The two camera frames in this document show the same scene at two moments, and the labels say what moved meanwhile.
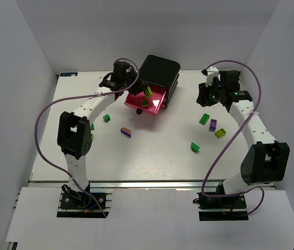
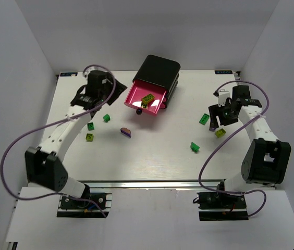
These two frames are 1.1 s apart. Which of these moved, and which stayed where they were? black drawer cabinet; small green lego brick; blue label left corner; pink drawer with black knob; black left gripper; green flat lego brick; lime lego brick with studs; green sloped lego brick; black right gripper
Moved: black right gripper; black left gripper; lime lego brick with studs
Stayed: pink drawer with black knob; blue label left corner; green flat lego brick; black drawer cabinet; green sloped lego brick; small green lego brick
